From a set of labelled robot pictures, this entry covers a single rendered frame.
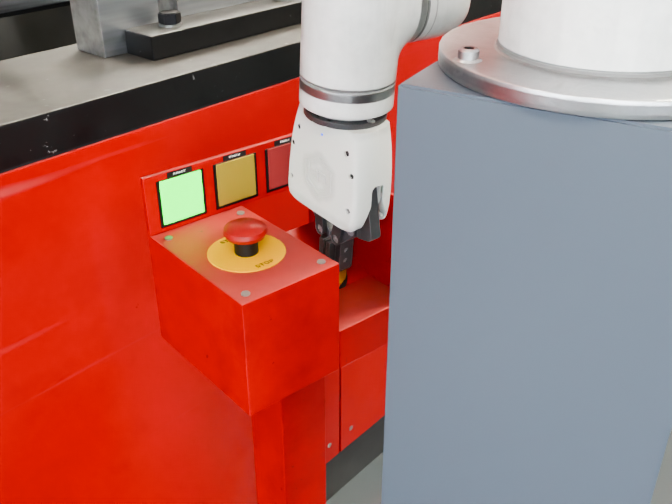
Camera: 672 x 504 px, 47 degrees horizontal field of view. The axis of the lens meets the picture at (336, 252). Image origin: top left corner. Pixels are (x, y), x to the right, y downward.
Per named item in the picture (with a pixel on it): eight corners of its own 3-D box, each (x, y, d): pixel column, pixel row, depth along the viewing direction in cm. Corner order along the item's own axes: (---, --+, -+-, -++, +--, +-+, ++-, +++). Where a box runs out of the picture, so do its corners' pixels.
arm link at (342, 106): (277, 67, 68) (276, 99, 69) (342, 101, 62) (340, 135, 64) (349, 51, 72) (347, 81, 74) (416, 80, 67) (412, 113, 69)
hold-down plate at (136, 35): (154, 61, 92) (151, 36, 90) (126, 53, 95) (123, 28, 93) (323, 18, 111) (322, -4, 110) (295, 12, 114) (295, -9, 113)
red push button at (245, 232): (241, 274, 69) (238, 238, 67) (216, 256, 72) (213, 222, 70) (277, 259, 71) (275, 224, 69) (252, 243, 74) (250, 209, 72)
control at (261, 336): (249, 417, 69) (237, 241, 60) (161, 337, 80) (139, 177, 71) (408, 333, 81) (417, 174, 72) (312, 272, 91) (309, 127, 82)
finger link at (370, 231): (355, 153, 69) (323, 172, 74) (388, 234, 69) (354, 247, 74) (365, 150, 70) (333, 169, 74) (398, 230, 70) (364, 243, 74)
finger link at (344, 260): (326, 216, 74) (323, 274, 78) (348, 231, 72) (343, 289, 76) (351, 207, 76) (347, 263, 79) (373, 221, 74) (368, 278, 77)
